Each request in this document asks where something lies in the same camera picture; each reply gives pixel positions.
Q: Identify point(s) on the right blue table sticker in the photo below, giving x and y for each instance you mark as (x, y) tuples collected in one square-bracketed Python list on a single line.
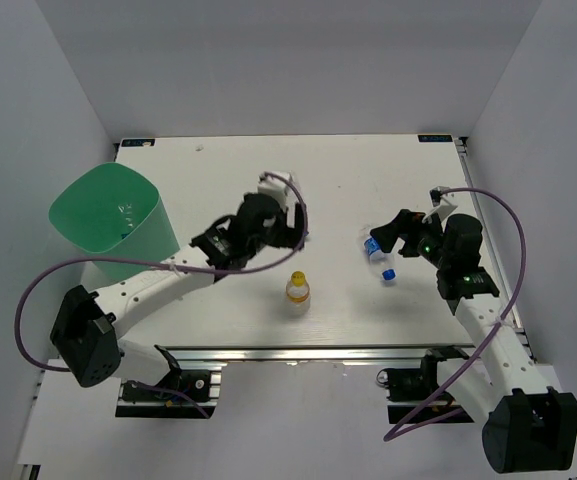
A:
[(435, 138)]

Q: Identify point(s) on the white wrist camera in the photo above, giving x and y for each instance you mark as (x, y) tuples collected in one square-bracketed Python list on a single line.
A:
[(443, 205), (273, 184)]

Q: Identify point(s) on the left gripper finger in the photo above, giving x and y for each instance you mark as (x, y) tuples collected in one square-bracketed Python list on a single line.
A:
[(299, 230), (286, 238)]

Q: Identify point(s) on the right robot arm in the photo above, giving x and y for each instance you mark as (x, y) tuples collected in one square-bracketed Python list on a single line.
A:
[(527, 425)]

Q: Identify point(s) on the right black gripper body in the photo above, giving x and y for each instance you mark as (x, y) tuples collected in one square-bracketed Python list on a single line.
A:
[(428, 239)]

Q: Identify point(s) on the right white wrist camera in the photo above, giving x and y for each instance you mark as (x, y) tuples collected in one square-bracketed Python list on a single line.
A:
[(443, 205)]

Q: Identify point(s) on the left blue table sticker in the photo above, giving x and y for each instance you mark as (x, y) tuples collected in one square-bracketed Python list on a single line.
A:
[(137, 143)]

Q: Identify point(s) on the aluminium table frame rail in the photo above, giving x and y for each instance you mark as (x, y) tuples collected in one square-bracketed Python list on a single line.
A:
[(348, 182)]

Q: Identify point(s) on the yellow cap small bottle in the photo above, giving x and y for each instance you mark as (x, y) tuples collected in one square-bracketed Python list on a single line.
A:
[(298, 294)]

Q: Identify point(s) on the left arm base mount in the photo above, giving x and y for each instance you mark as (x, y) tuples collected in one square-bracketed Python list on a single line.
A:
[(188, 390)]

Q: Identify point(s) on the green plastic bin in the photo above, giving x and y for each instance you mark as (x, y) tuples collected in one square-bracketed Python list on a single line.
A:
[(86, 215)]

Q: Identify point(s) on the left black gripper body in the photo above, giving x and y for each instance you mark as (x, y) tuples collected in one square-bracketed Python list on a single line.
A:
[(253, 248)]

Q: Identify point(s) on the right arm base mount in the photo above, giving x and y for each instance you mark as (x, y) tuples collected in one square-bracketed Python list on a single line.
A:
[(408, 386)]

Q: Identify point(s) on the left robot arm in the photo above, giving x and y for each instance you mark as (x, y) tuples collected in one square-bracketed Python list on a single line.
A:
[(91, 327)]

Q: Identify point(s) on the blue label bottle white cap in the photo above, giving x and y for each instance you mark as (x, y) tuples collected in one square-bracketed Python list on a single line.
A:
[(126, 213)]

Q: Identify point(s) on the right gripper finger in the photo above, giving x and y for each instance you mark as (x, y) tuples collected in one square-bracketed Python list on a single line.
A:
[(388, 234), (409, 248)]

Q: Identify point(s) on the blue table sticker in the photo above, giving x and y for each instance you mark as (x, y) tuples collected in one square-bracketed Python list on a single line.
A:
[(435, 138), (137, 143)]

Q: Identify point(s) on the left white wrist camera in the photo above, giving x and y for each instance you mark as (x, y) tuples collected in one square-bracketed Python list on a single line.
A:
[(273, 184)]

